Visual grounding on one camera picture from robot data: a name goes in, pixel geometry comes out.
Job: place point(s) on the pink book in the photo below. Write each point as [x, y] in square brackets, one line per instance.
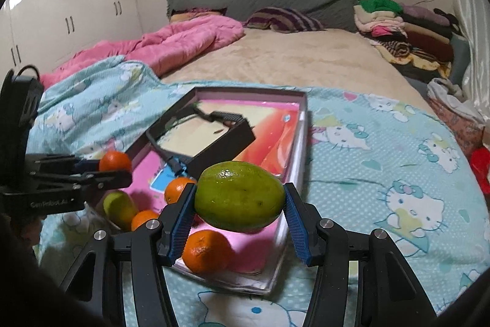
[252, 250]

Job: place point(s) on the dark green jujube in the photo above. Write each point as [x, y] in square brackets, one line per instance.
[239, 196]

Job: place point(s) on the white grey crumpled cloth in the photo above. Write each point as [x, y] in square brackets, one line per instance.
[448, 91]

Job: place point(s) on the pile of folded clothes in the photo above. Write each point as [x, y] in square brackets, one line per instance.
[405, 32]

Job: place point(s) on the pink floral cloth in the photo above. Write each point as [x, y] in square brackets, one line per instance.
[459, 131]

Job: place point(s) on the medium orange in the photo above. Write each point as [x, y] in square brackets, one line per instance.
[115, 161]

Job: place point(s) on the purple striped pillow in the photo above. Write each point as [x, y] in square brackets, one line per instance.
[283, 20]

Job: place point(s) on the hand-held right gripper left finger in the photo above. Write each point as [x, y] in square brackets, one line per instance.
[182, 231]

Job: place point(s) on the white satin curtain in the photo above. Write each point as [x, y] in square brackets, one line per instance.
[469, 5]

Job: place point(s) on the blue grey cushion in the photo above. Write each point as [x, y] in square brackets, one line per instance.
[459, 59]

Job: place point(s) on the pale green jujube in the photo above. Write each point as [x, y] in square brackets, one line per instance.
[118, 208]

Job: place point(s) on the cat printed blue blanket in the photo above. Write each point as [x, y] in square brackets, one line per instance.
[363, 177]

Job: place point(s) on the red cloth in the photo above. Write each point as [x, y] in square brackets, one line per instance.
[480, 170]

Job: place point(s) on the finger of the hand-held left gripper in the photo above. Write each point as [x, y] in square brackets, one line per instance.
[57, 162]
[107, 179]

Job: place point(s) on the small orange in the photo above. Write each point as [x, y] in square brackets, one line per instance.
[143, 219]

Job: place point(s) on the smooth round orange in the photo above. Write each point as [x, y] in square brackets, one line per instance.
[176, 191]

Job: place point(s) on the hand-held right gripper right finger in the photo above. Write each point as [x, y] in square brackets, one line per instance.
[296, 231]

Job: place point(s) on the beige bed sheet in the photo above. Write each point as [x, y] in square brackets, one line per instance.
[306, 59]

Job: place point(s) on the grey cardboard box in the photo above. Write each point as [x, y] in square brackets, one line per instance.
[303, 127]

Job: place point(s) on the pink quilt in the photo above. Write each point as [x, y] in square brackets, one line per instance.
[172, 39]

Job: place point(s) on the large dimpled orange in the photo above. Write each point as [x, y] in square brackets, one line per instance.
[208, 252]

